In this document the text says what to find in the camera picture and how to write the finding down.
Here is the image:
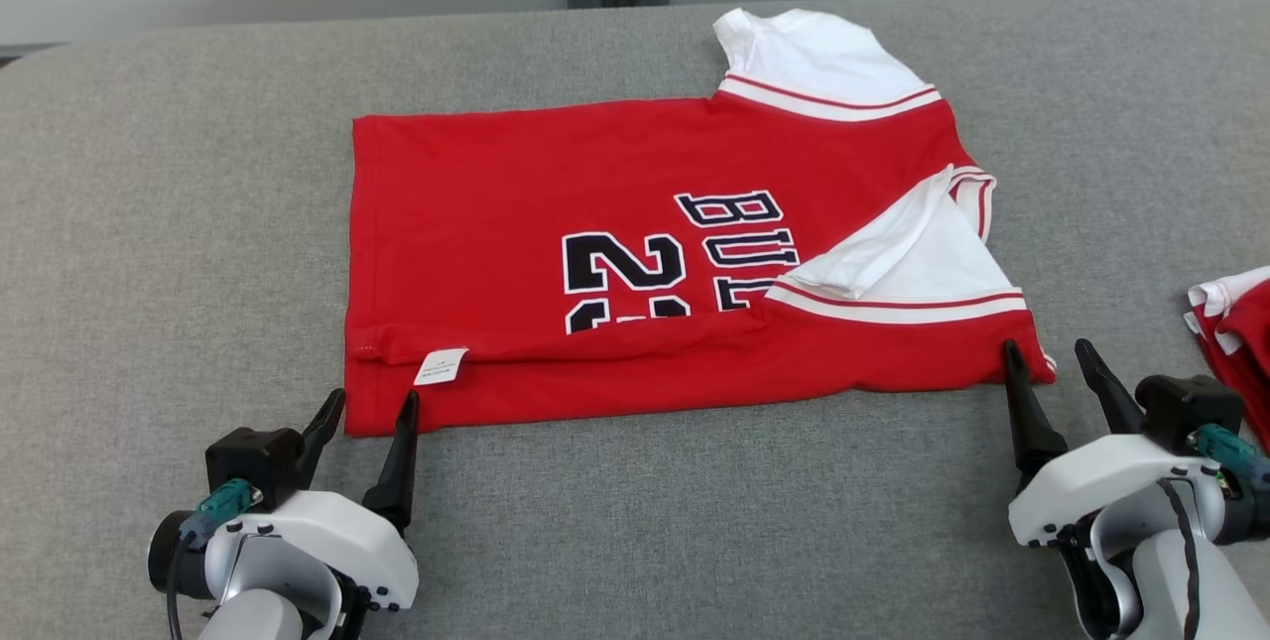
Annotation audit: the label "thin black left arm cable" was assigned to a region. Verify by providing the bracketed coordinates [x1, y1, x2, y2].
[163, 531, 199, 640]

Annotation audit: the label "red shorts white trim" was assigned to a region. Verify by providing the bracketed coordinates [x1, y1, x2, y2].
[1183, 267, 1270, 452]

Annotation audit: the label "teal left camera connector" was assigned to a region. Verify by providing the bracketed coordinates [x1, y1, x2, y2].
[179, 479, 261, 547]

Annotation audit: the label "teal right camera connector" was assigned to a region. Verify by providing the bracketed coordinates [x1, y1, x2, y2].
[1191, 424, 1270, 488]

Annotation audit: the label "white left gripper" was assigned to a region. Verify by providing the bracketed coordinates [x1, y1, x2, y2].
[149, 388, 422, 616]

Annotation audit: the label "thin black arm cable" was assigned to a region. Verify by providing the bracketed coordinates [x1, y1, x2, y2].
[163, 531, 199, 640]
[1156, 478, 1204, 640]

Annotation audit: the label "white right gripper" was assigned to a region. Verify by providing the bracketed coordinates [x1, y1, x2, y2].
[1001, 338, 1231, 550]

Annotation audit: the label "red jersey white sleeves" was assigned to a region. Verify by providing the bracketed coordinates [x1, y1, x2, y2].
[343, 7, 1058, 439]

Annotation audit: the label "teal camera connector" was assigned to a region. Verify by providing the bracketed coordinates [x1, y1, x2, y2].
[1191, 424, 1270, 488]
[179, 479, 261, 547]

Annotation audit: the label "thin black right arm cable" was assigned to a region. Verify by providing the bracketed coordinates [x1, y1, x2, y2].
[1156, 478, 1204, 640]

